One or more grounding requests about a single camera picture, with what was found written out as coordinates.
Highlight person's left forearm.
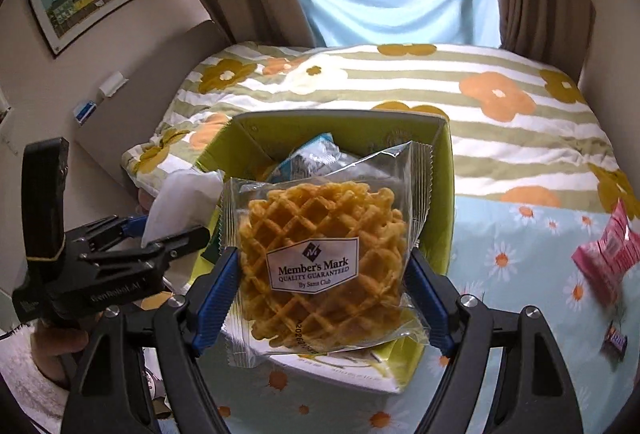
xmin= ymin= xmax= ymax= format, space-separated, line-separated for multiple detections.
xmin=0 ymin=329 xmax=71 ymax=430

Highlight blue white snack packet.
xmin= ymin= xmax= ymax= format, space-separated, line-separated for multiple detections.
xmin=272 ymin=136 xmax=346 ymax=179

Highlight brown headboard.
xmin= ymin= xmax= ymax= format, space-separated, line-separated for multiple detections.
xmin=75 ymin=20 xmax=236 ymax=225

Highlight white plastic packet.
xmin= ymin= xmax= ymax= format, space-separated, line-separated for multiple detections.
xmin=141 ymin=168 xmax=224 ymax=249

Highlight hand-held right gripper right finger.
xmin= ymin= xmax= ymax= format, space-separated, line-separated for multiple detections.
xmin=402 ymin=256 xmax=583 ymax=434

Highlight striped floral blanket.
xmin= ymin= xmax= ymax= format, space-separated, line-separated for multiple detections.
xmin=122 ymin=41 xmax=640 ymax=215

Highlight person's left hand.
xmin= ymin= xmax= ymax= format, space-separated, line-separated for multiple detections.
xmin=30 ymin=321 xmax=93 ymax=387

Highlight pink snack packet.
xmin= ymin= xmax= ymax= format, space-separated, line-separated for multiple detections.
xmin=571 ymin=198 xmax=640 ymax=307

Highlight clear waffle packet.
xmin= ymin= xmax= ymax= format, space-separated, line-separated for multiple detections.
xmin=220 ymin=141 xmax=433 ymax=367

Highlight small blue white box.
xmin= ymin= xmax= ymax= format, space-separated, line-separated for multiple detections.
xmin=74 ymin=98 xmax=98 ymax=125

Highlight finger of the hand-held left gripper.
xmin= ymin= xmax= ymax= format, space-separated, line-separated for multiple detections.
xmin=80 ymin=225 xmax=212 ymax=272
xmin=67 ymin=214 xmax=151 ymax=252

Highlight brown chocolate bar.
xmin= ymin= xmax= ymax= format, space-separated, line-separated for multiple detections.
xmin=600 ymin=320 xmax=630 ymax=367

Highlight green cardboard box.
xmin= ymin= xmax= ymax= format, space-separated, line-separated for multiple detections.
xmin=192 ymin=108 xmax=456 ymax=395

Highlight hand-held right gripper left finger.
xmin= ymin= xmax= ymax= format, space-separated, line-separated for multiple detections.
xmin=62 ymin=246 xmax=241 ymax=434

